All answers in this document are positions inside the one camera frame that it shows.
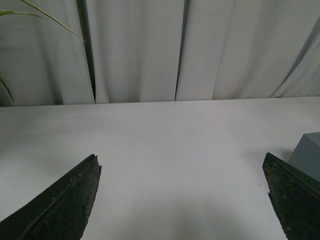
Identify gray cube base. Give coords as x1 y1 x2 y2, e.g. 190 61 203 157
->
288 132 320 182

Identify white curtain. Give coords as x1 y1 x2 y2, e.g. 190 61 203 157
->
0 0 320 107

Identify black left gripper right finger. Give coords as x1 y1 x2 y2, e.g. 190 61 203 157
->
262 152 320 240

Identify green plant leaves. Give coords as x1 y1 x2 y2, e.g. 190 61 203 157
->
0 0 87 102

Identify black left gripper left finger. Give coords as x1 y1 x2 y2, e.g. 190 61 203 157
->
0 154 102 240

